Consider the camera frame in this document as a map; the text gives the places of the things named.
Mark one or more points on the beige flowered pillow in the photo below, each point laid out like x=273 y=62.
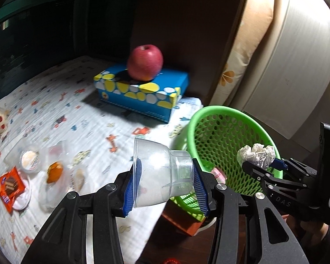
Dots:
x=244 y=52

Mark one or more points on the orange snack packet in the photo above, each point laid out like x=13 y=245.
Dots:
x=9 y=188

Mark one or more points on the pink packet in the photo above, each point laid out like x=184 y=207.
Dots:
x=218 y=174

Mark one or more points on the green window frame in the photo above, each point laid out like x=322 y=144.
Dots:
x=5 y=22

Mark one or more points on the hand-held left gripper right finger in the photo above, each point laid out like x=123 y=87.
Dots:
x=199 y=189

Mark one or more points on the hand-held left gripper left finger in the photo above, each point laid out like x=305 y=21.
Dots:
x=132 y=184

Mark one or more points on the clear plastic cup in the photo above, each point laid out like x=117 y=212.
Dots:
x=159 y=170

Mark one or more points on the orange food piece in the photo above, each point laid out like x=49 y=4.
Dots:
x=55 y=172

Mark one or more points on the person's right hand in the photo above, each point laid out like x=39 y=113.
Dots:
x=308 y=232

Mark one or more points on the blue spotted tissue box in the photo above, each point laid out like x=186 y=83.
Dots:
x=143 y=99

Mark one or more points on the dark brown headboard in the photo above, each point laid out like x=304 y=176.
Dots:
x=192 y=27

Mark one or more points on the red apple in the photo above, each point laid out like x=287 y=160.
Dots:
x=145 y=63

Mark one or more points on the white wooden panel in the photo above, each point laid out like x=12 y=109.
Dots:
x=297 y=60

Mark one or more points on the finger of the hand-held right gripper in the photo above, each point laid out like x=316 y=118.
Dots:
x=282 y=165
x=255 y=172

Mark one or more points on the clear plastic bag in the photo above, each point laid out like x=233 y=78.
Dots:
x=53 y=195

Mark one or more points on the pudding cup with lid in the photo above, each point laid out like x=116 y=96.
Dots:
x=30 y=161

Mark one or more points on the green plastic basket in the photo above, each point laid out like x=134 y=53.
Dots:
x=222 y=132

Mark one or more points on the foil ball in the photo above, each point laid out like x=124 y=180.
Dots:
x=257 y=154

